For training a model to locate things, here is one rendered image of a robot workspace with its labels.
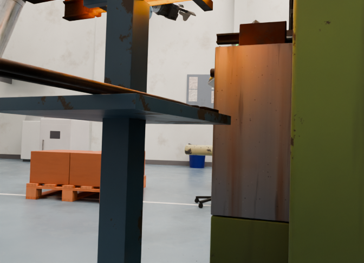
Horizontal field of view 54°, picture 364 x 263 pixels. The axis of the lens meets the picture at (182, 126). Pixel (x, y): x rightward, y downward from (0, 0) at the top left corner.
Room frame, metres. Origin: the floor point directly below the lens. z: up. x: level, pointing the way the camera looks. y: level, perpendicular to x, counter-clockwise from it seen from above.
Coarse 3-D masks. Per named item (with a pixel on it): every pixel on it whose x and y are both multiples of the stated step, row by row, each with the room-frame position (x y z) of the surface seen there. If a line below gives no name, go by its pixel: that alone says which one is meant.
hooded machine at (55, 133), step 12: (48, 120) 6.06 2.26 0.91; (60, 120) 6.02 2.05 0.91; (72, 120) 6.00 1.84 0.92; (84, 120) 6.49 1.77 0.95; (48, 132) 6.06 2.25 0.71; (60, 132) 6.02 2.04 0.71; (72, 132) 6.02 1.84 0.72; (84, 132) 6.47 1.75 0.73; (48, 144) 6.06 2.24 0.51; (60, 144) 6.02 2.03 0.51; (72, 144) 6.03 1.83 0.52; (84, 144) 6.49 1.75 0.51
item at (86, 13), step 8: (72, 0) 0.88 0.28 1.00; (80, 0) 0.87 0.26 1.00; (144, 0) 0.79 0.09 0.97; (152, 0) 0.79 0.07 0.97; (160, 0) 0.78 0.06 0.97; (168, 0) 0.78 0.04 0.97; (176, 0) 0.78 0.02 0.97; (184, 0) 0.78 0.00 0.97; (64, 8) 0.90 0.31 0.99; (72, 8) 0.89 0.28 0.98; (80, 8) 0.88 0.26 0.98; (88, 8) 0.85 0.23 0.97; (96, 8) 0.85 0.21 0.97; (64, 16) 0.89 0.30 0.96; (72, 16) 0.88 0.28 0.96; (80, 16) 0.87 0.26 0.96; (88, 16) 0.87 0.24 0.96; (96, 16) 0.88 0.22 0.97
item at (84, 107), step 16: (48, 96) 0.50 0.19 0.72; (64, 96) 0.49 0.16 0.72; (80, 96) 0.48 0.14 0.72; (96, 96) 0.47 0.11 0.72; (112, 96) 0.46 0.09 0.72; (128, 96) 0.45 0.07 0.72; (144, 96) 0.46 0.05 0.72; (0, 112) 0.60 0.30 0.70; (16, 112) 0.58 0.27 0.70; (32, 112) 0.57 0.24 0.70; (48, 112) 0.56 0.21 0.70; (64, 112) 0.55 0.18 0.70; (80, 112) 0.53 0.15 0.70; (96, 112) 0.52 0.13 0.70; (112, 112) 0.51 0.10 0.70; (128, 112) 0.50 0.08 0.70; (144, 112) 0.49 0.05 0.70; (160, 112) 0.50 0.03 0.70; (176, 112) 0.55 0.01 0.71; (192, 112) 0.60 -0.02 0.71; (208, 112) 0.67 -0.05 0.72
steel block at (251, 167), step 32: (224, 64) 0.94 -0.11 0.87; (256, 64) 0.91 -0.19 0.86; (288, 64) 0.89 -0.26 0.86; (224, 96) 0.94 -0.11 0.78; (256, 96) 0.91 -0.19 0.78; (288, 96) 0.89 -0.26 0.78; (224, 128) 0.94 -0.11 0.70; (256, 128) 0.91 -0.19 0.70; (288, 128) 0.89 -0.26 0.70; (224, 160) 0.94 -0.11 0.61; (256, 160) 0.91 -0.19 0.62; (288, 160) 0.89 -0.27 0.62; (224, 192) 0.94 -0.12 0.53; (256, 192) 0.91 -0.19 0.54; (288, 192) 0.89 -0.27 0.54
